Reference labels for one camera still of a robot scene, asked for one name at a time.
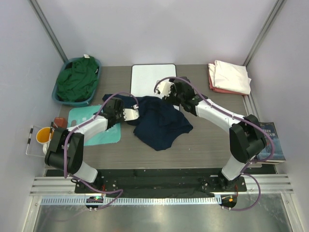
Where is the navy blue t shirt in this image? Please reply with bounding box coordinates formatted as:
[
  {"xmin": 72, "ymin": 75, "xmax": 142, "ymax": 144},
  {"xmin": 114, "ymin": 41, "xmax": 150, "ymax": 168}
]
[{"xmin": 101, "ymin": 93, "xmax": 194, "ymax": 152}]

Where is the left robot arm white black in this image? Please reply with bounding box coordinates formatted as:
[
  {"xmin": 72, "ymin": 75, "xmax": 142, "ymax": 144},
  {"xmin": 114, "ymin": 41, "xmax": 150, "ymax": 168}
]
[{"xmin": 44, "ymin": 97, "xmax": 124, "ymax": 193}]

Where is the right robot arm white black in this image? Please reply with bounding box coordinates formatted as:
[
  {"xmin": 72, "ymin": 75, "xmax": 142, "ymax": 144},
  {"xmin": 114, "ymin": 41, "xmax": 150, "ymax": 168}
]
[{"xmin": 154, "ymin": 77, "xmax": 267, "ymax": 191}]

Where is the pink folded t shirt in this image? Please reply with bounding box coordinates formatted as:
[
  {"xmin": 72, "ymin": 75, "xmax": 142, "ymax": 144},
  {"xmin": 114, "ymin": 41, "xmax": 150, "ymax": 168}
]
[{"xmin": 208, "ymin": 63, "xmax": 245, "ymax": 95}]

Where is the teal cutting board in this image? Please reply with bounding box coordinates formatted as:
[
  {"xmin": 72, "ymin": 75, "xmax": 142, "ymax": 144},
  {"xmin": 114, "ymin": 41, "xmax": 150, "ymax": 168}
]
[{"xmin": 68, "ymin": 105, "xmax": 121, "ymax": 146}]

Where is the white board with black rim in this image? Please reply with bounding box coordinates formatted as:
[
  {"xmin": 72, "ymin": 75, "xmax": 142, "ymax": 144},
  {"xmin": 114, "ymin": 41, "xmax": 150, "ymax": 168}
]
[{"xmin": 130, "ymin": 64, "xmax": 176, "ymax": 98}]

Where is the green t shirt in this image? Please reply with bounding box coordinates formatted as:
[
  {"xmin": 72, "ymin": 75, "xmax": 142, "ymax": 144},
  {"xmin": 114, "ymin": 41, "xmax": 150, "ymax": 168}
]
[{"xmin": 56, "ymin": 56, "xmax": 99, "ymax": 102}]

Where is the brown red block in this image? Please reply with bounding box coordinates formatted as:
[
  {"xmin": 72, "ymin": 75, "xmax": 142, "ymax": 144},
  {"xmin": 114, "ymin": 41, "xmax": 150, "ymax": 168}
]
[{"xmin": 54, "ymin": 117, "xmax": 68, "ymax": 128}]

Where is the white mug orange inside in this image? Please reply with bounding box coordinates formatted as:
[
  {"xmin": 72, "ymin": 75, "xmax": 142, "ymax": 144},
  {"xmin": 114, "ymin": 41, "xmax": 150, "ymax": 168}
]
[{"xmin": 36, "ymin": 127, "xmax": 54, "ymax": 155}]

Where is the clear acrylic tray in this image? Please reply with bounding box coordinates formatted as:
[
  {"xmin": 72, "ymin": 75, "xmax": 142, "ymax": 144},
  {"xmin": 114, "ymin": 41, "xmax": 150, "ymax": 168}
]
[{"xmin": 26, "ymin": 126, "xmax": 45, "ymax": 158}]

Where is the black white marker pen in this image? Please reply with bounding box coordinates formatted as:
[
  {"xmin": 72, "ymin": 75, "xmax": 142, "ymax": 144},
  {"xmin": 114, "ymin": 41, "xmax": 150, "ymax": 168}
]
[{"xmin": 27, "ymin": 128, "xmax": 33, "ymax": 145}]

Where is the dark blue book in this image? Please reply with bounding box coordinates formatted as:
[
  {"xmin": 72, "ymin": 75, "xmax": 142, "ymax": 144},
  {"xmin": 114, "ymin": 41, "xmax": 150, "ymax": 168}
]
[{"xmin": 255, "ymin": 122, "xmax": 286, "ymax": 164}]

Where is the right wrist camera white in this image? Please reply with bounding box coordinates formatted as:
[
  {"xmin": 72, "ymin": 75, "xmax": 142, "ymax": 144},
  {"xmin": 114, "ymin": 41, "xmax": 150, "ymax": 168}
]
[{"xmin": 154, "ymin": 80, "xmax": 175, "ymax": 99}]

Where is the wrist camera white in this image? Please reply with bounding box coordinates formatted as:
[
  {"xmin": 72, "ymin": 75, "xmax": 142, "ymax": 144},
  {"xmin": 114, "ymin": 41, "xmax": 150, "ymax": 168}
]
[
  {"xmin": 123, "ymin": 108, "xmax": 140, "ymax": 121},
  {"xmin": 154, "ymin": 80, "xmax": 175, "ymax": 99}
]

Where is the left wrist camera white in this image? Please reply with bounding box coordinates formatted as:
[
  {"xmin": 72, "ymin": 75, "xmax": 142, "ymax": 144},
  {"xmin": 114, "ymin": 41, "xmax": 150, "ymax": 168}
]
[{"xmin": 123, "ymin": 108, "xmax": 140, "ymax": 121}]

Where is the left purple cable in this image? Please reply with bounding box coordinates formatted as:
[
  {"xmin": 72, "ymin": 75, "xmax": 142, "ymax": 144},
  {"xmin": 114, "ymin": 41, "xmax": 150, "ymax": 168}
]
[{"xmin": 64, "ymin": 91, "xmax": 140, "ymax": 210}]

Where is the purple cable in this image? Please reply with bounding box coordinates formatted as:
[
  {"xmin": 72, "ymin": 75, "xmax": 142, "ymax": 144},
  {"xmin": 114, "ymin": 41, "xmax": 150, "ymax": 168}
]
[
  {"xmin": 64, "ymin": 91, "xmax": 140, "ymax": 210},
  {"xmin": 154, "ymin": 76, "xmax": 276, "ymax": 211}
]

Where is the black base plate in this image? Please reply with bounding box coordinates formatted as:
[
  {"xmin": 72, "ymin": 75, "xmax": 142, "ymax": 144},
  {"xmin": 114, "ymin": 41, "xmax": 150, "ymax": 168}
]
[{"xmin": 90, "ymin": 168, "xmax": 247, "ymax": 193}]

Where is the white slotted cable duct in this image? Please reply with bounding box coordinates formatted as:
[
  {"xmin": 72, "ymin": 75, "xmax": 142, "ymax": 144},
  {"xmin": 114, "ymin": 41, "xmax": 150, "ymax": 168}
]
[{"xmin": 41, "ymin": 195, "xmax": 222, "ymax": 206}]

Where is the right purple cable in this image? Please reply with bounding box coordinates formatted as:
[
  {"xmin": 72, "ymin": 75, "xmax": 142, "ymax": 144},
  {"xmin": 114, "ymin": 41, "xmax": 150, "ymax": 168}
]
[{"xmin": 154, "ymin": 76, "xmax": 276, "ymax": 211}]

